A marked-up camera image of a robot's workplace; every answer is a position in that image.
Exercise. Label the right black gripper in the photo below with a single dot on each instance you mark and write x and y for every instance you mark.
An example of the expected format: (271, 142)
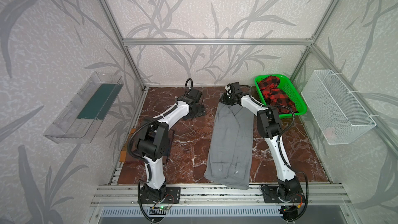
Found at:
(226, 98)

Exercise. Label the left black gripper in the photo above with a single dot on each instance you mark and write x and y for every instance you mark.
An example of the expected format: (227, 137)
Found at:
(199, 110)

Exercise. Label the grey long sleeve shirt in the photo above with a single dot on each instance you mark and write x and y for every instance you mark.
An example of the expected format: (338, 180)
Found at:
(230, 154)

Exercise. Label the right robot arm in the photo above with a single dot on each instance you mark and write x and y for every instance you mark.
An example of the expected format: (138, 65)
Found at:
(270, 128)

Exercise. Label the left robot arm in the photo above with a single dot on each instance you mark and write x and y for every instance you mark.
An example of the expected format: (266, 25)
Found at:
(150, 143)

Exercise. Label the red black plaid shirt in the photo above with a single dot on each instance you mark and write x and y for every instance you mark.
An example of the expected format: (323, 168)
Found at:
(273, 95)

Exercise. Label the green plastic basket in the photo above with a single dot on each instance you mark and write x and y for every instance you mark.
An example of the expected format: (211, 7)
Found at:
(286, 86)

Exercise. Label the folded multicolour plaid shirt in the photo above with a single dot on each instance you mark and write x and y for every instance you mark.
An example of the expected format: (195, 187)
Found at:
(124, 156)

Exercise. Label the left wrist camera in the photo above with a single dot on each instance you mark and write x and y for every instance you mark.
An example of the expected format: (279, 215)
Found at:
(195, 95)

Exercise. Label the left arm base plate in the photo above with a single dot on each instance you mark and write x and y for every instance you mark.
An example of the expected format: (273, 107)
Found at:
(165, 194)

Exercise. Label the aluminium cage frame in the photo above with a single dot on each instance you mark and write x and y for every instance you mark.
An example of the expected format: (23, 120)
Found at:
(309, 43)

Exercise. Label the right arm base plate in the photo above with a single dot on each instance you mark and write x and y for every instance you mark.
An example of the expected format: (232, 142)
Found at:
(274, 194)

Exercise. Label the white wire mesh basket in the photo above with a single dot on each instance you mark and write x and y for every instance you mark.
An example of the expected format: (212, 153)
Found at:
(340, 116)

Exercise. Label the clear acrylic wall shelf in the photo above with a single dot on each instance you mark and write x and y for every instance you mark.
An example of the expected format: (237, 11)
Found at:
(81, 119)

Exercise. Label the aluminium front rail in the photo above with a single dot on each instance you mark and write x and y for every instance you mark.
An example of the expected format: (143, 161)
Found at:
(217, 195)

